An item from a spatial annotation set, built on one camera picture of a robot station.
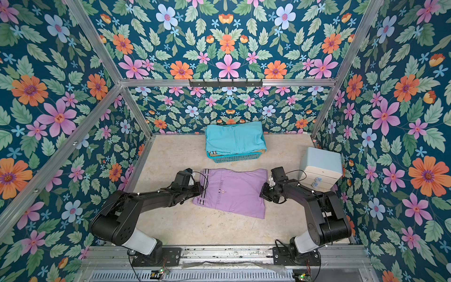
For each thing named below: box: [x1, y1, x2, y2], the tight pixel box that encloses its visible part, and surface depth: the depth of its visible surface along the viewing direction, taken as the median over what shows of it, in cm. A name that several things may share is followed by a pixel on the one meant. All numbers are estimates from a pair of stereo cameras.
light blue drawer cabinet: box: [298, 146, 343, 193], surface depth 90 cm
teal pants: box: [205, 121, 267, 155], surface depth 104 cm
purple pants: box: [192, 168, 268, 220], surface depth 94 cm
